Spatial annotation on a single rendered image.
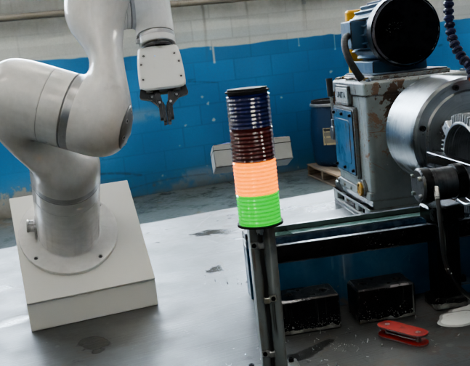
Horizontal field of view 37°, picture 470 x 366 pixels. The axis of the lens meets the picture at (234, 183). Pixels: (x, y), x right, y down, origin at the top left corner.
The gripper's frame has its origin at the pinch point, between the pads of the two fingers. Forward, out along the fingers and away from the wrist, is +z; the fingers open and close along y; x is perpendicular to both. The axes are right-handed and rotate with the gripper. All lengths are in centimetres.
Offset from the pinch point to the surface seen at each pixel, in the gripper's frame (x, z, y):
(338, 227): -17.5, 31.3, 28.7
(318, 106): 460, -124, 158
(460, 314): -34, 50, 42
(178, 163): 520, -100, 26
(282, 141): -3.6, 10.0, 23.6
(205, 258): 16.0, 31.2, 5.1
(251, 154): -59, 24, 8
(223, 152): -3.6, 10.7, 10.6
